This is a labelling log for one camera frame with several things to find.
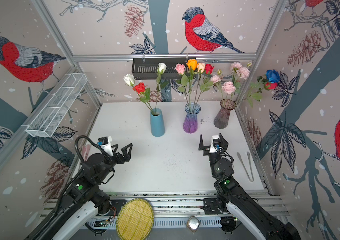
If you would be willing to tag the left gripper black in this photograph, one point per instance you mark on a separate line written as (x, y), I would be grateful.
(126, 156)

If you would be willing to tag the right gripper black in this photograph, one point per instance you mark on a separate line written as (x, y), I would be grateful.
(203, 148)

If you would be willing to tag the pink grey glass vase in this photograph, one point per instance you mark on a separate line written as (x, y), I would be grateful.
(222, 118)

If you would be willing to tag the teal ceramic vase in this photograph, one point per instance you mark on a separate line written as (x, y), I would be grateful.
(157, 123)

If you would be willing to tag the pink carnation bunch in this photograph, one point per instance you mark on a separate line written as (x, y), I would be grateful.
(239, 72)
(227, 89)

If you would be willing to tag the red artificial rose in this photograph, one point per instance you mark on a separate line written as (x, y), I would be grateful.
(254, 92)

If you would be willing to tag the pink artificial rose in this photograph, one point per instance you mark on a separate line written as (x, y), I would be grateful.
(180, 68)

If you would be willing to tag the orange artificial rose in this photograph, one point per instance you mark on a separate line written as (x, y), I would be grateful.
(192, 75)

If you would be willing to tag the blue artificial rose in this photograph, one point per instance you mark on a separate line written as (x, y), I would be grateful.
(272, 76)

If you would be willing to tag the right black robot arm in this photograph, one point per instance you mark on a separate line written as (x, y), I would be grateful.
(233, 199)

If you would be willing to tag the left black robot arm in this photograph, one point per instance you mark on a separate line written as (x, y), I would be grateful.
(82, 199)

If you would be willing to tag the blue purple glass vase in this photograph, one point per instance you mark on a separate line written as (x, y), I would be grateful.
(190, 124)

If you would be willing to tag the yellow woven bamboo tray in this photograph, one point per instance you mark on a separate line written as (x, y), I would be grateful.
(135, 220)

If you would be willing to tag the black hanging basket shelf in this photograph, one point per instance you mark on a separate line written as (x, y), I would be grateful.
(147, 70)

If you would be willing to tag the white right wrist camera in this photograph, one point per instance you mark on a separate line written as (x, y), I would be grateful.
(215, 145)

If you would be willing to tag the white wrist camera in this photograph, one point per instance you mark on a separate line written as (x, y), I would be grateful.
(105, 144)
(215, 145)

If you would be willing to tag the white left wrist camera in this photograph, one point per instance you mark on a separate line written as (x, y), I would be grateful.
(105, 144)

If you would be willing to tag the white wire mesh basket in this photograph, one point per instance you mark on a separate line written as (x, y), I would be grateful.
(53, 112)

